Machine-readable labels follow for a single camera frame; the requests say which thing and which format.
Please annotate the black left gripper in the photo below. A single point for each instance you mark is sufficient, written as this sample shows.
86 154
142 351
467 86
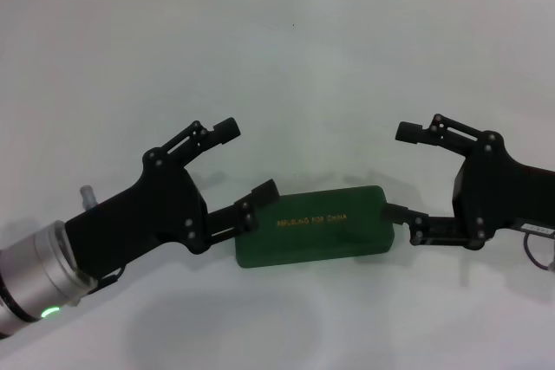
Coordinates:
143 214

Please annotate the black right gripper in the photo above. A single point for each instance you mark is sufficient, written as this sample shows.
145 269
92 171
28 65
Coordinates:
507 188

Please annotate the green glasses case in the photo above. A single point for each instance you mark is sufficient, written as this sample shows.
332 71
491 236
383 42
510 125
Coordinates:
312 227

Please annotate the clear plug on left gripper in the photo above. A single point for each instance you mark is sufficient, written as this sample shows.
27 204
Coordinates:
88 196

